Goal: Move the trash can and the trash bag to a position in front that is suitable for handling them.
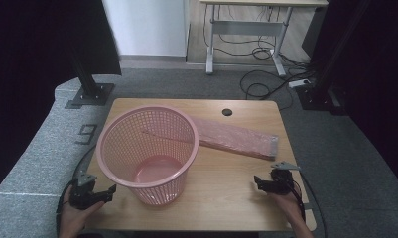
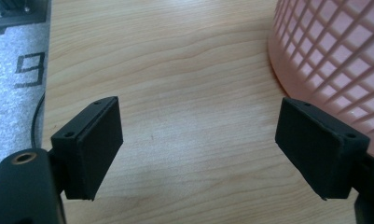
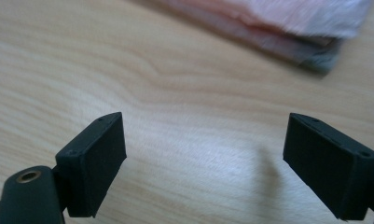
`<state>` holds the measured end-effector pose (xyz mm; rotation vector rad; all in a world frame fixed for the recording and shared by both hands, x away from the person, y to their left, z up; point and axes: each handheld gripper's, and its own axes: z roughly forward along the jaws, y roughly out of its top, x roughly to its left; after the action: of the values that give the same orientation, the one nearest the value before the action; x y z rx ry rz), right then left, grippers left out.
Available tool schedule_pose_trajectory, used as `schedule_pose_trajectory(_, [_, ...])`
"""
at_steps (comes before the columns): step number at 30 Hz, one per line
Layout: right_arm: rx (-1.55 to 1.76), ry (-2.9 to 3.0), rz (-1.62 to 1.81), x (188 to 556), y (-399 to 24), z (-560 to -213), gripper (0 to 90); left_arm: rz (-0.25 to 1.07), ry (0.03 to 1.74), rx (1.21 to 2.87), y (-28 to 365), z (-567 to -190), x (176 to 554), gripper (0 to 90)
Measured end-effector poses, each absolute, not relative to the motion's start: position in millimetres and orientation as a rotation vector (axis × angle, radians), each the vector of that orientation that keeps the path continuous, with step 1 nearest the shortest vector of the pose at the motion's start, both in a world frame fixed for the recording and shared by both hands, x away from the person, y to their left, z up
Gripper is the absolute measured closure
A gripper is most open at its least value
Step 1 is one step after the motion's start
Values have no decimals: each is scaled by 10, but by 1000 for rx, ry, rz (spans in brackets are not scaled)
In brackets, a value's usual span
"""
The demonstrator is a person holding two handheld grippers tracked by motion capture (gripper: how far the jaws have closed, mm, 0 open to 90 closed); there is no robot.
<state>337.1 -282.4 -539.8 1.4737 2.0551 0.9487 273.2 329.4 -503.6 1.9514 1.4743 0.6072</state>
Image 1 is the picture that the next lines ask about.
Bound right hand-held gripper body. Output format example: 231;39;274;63
269;161;302;195

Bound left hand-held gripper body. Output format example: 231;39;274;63
68;174;105;211

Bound pink plastic mesh basket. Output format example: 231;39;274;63
95;105;199;206

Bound pink plastic trash bag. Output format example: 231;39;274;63
190;116;280;162

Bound person's left hand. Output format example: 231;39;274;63
58;187;105;238

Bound person's right hand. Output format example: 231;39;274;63
269;193;305;226

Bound grey floor tape marker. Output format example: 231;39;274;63
75;123;98;146

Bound black stand with dark base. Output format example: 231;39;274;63
295;0;373;116

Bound white power strip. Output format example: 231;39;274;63
288;78;312;89

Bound black curtain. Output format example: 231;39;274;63
0;0;122;199
302;0;398;192

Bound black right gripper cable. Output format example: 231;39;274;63
290;172;328;238

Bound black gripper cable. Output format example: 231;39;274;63
56;145;98;238
290;172;328;238

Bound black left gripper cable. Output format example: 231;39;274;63
56;145;98;238

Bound black stand with base plate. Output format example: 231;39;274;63
65;49;116;110

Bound black looped floor cable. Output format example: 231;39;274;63
239;69;317;112

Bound black cables under desk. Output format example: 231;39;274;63
202;4;287;61

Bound desk with grey metal frame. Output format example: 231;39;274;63
199;0;330;77

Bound white wall panel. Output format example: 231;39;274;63
101;0;191;58

